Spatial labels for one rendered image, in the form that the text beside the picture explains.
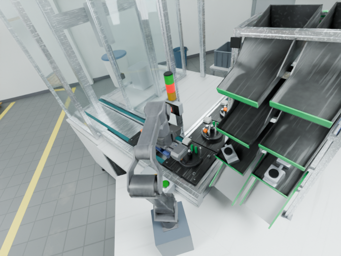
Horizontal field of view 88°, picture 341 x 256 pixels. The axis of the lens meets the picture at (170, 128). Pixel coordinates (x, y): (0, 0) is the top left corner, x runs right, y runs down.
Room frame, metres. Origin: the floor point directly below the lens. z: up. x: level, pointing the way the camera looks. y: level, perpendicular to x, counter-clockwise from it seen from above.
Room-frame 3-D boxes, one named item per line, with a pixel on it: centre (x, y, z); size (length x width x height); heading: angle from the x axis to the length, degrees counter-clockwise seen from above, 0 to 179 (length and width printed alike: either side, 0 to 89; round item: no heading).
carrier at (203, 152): (0.65, -0.08, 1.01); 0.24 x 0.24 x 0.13; 42
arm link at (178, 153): (0.49, 0.03, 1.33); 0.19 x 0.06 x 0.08; 42
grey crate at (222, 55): (2.48, -1.20, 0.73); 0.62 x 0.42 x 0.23; 42
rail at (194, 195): (0.76, 0.21, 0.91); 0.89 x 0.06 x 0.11; 42
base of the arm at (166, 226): (0.29, 0.08, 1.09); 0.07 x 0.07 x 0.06; 5
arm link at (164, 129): (0.49, 0.03, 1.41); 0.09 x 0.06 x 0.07; 166
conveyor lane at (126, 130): (0.90, 0.10, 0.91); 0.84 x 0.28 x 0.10; 42
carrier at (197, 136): (0.82, -0.26, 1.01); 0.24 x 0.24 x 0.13; 42
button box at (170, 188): (0.58, 0.13, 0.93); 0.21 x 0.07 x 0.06; 42
